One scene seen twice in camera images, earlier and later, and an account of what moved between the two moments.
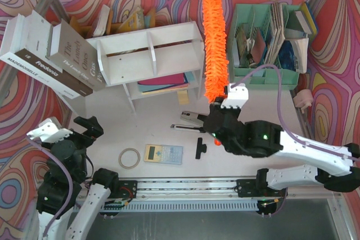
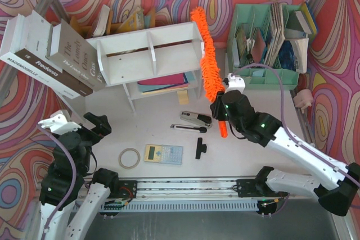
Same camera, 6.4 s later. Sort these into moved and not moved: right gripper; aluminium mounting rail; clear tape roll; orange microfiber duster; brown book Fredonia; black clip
Moved: right gripper; orange microfiber duster
Not moved: clear tape roll; black clip; aluminium mounting rail; brown book Fredonia
